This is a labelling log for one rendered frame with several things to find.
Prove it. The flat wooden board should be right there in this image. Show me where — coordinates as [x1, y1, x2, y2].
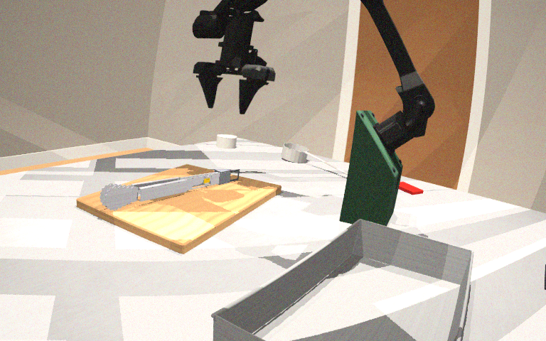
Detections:
[76, 164, 282, 254]

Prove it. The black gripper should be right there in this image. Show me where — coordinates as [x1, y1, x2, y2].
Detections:
[193, 37, 276, 114]

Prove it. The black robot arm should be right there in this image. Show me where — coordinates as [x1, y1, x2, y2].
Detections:
[192, 0, 435, 156]

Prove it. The beige cylinder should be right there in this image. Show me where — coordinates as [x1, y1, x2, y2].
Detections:
[216, 134, 237, 148]

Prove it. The grey metal roasting tin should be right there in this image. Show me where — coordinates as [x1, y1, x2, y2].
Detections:
[211, 219, 474, 341]

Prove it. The grey saucepan with long handle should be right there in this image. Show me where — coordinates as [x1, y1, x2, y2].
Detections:
[281, 143, 348, 175]

